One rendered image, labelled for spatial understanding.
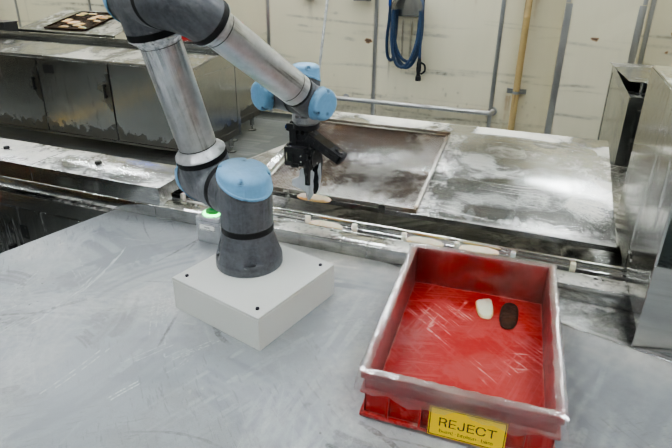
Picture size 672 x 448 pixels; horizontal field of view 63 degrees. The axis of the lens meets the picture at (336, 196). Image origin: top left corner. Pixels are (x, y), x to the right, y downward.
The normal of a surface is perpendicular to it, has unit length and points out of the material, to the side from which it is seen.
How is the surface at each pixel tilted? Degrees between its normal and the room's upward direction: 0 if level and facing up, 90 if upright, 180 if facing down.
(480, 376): 0
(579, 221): 10
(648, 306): 90
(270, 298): 0
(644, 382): 0
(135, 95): 90
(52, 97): 90
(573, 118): 90
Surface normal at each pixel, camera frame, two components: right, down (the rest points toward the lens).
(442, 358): 0.01, -0.92
